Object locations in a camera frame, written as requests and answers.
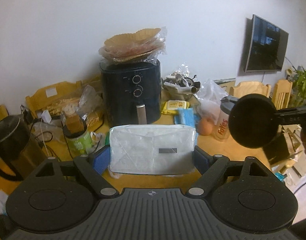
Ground white tissue pack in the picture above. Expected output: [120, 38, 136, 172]
[109, 125, 196, 176]

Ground green label jar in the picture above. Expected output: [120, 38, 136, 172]
[63, 124, 93, 155]

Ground wooden chair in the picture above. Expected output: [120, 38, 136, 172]
[229, 79, 293, 110]

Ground clear shaker bottle grey lid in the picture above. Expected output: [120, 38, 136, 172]
[214, 95, 238, 141]

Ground red apple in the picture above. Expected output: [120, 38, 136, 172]
[197, 118, 214, 136]

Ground brown spice jar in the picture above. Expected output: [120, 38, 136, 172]
[62, 103, 85, 137]

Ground blue snack packets pile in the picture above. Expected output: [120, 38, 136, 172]
[174, 108, 197, 127]

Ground yellow wet wipes pack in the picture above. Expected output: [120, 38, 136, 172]
[161, 100, 190, 115]

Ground steel electric kettle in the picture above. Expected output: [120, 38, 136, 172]
[0, 115, 47, 181]

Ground dark blue air fryer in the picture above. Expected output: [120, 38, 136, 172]
[100, 60, 162, 127]

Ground basket of tools and tape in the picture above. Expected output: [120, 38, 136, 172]
[162, 63, 201, 101]

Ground paper liners in plastic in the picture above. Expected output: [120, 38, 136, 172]
[98, 27, 167, 64]

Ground wall mounted television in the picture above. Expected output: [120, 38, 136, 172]
[244, 15, 289, 73]

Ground black charging cable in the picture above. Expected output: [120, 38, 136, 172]
[20, 104, 59, 160]

